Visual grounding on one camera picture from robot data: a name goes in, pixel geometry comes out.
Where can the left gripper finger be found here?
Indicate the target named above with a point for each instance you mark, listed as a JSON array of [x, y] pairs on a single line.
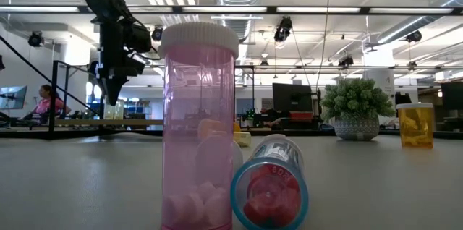
[[115, 90]]

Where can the black ceiling spotlight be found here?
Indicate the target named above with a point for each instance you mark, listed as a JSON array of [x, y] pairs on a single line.
[[345, 60], [413, 36], [283, 29], [157, 34], [35, 39]]

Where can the person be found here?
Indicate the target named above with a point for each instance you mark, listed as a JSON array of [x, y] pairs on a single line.
[[45, 104]]

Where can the tall pink pill bottle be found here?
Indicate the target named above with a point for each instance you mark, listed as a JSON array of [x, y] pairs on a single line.
[[197, 114]]

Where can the grey table mat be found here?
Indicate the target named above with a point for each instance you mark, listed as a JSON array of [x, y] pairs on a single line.
[[90, 186]]

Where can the monitor with lit screen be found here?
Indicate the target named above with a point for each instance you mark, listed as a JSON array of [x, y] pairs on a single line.
[[12, 97]]

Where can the black monitor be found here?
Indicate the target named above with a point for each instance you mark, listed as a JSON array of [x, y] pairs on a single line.
[[452, 96], [292, 98]]

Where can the blue bottle with red pills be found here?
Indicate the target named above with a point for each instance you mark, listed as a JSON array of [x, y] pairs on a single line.
[[269, 194]]

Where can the red box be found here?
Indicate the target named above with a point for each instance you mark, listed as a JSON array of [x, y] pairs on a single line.
[[300, 115]]

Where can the green artificial potted plant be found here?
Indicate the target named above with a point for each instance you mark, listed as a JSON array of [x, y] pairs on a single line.
[[356, 108]]

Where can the wide orange pill bottle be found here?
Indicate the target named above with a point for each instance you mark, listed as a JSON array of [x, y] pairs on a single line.
[[415, 125]]

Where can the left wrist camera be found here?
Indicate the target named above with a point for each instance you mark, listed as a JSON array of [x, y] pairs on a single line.
[[139, 38]]

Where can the wooden shelf with black frame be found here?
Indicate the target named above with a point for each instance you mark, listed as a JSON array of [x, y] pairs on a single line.
[[72, 122]]

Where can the black aluminium rig frame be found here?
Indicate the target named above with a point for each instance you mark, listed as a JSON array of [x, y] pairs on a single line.
[[72, 134]]

